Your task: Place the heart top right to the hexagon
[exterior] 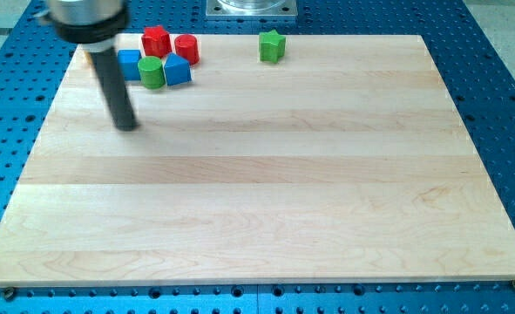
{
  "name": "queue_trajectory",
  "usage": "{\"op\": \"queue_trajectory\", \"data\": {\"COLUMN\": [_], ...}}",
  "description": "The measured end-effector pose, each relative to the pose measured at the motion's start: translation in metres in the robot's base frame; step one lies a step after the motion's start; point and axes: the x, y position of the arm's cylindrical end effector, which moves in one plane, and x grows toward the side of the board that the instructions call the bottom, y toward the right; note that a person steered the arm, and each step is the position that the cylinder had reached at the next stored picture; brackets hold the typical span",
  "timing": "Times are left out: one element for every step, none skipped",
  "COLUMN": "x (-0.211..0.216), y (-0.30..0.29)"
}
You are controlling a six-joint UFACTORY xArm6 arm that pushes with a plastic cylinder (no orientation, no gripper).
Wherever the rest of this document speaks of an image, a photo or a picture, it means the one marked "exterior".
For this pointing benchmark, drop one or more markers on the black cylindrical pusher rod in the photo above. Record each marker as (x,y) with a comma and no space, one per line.
(112,82)

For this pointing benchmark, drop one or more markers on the blue cube block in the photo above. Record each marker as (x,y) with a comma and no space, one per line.
(128,61)

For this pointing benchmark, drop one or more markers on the green cylinder block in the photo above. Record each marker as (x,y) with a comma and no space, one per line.
(151,72)

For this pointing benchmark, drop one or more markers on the red star block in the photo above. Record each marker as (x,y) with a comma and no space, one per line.
(156,41)

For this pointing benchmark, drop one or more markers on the blue triangle block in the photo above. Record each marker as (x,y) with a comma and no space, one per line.
(177,70)

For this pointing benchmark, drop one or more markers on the red cylinder block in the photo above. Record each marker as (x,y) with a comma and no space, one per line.
(186,46)

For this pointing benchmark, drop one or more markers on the green star block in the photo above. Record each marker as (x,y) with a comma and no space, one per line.
(271,46)

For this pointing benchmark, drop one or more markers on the light wooden board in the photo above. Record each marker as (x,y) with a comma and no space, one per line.
(345,162)

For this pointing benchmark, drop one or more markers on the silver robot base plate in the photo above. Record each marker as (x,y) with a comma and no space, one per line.
(251,8)

